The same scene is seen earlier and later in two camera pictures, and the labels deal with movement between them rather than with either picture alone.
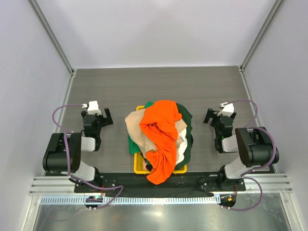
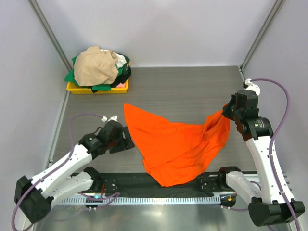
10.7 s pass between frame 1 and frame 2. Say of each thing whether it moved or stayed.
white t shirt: moved
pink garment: moved
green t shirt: moved
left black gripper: moved
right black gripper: moved
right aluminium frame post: stayed
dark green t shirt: moved
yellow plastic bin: moved
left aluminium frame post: stayed
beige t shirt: moved
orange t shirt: moved
